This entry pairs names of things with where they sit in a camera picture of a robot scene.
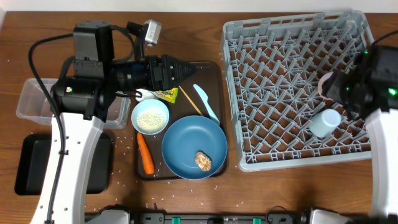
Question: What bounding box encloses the pink cup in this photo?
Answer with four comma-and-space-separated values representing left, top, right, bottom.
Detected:
317, 72, 333, 100

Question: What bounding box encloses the light blue cup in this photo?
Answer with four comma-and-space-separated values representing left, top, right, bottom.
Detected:
309, 109, 341, 138

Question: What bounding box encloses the light blue bowl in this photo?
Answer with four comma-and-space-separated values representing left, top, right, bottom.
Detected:
131, 99, 170, 135

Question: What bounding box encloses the dark blue plate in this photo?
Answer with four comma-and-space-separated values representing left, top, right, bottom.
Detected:
162, 115, 228, 180

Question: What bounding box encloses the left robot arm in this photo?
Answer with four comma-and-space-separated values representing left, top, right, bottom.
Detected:
32, 20, 196, 223

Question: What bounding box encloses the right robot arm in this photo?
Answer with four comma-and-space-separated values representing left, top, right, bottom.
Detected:
318, 44, 397, 223

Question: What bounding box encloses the grey plastic dishwasher rack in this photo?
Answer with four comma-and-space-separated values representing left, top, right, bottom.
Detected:
221, 10, 373, 172

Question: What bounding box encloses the yellow green snack packet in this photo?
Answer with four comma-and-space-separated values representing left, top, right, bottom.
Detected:
152, 88, 178, 103

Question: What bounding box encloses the white crumpled napkin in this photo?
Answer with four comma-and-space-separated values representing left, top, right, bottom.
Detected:
136, 89, 158, 102

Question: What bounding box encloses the brown serving tray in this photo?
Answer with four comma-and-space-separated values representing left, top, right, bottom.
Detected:
134, 61, 228, 180

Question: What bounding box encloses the light blue plastic knife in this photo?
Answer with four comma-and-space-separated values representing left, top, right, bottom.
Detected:
193, 84, 221, 126

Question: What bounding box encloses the wooden chopstick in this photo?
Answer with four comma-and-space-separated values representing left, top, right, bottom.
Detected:
178, 86, 203, 116

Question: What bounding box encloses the orange carrot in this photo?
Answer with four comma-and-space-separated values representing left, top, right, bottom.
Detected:
137, 133, 155, 174

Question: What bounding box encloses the brown pastry piece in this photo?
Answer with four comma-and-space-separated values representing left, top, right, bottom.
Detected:
195, 151, 212, 172

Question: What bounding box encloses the black plastic tray bin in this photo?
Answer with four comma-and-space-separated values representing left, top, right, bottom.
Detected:
14, 134, 113, 195

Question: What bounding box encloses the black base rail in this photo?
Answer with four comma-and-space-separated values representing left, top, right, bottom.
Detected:
130, 212, 310, 224

